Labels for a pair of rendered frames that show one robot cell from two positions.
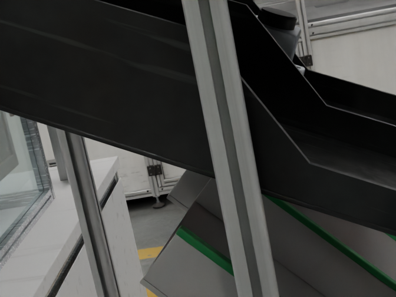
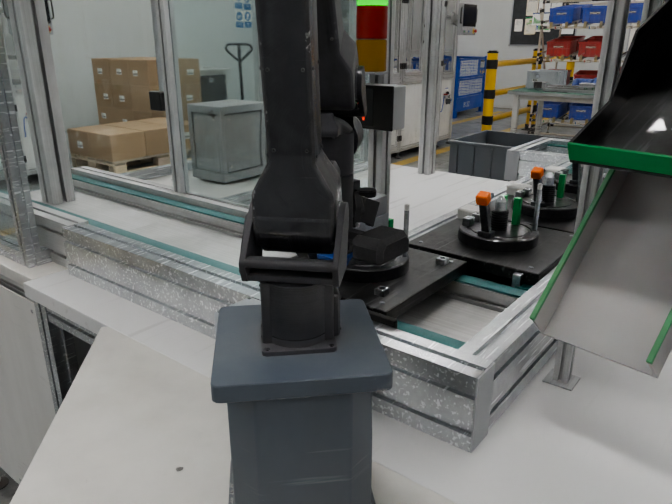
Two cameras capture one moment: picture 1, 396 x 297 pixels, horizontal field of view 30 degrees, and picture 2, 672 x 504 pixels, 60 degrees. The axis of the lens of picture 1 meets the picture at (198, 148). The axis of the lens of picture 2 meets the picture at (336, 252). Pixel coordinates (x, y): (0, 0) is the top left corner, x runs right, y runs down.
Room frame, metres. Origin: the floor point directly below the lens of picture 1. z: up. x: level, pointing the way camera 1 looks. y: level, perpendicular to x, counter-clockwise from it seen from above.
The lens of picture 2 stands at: (0.46, -0.79, 1.31)
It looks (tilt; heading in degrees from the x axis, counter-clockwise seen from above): 20 degrees down; 122
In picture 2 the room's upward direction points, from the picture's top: straight up
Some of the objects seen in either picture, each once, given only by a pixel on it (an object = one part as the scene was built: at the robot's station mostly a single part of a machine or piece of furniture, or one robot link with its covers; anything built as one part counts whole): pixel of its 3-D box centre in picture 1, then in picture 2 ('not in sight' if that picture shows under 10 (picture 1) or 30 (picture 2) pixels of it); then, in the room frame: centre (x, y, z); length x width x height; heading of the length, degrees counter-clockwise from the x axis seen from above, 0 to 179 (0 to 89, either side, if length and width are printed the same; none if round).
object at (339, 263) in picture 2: not in sight; (292, 241); (0.17, -0.40, 1.15); 0.09 x 0.07 x 0.06; 23
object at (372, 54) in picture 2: not in sight; (371, 55); (-0.03, 0.10, 1.28); 0.05 x 0.05 x 0.05
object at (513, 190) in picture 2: not in sight; (547, 190); (0.20, 0.46, 1.01); 0.24 x 0.24 x 0.13; 84
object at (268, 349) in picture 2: not in sight; (299, 305); (0.18, -0.41, 1.09); 0.07 x 0.07 x 0.06; 39
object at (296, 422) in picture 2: not in sight; (299, 428); (0.18, -0.41, 0.96); 0.15 x 0.15 x 0.20; 39
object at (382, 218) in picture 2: not in sight; (370, 209); (0.04, -0.01, 1.06); 0.08 x 0.04 x 0.07; 84
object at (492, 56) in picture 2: not in sight; (534, 90); (-1.76, 8.31, 0.58); 3.40 x 0.20 x 1.15; 84
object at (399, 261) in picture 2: not in sight; (365, 259); (0.04, -0.02, 0.98); 0.14 x 0.14 x 0.02
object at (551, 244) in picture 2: not in sight; (499, 216); (0.18, 0.22, 1.01); 0.24 x 0.24 x 0.13; 84
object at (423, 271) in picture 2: not in sight; (364, 271); (0.04, -0.02, 0.96); 0.24 x 0.24 x 0.02; 84
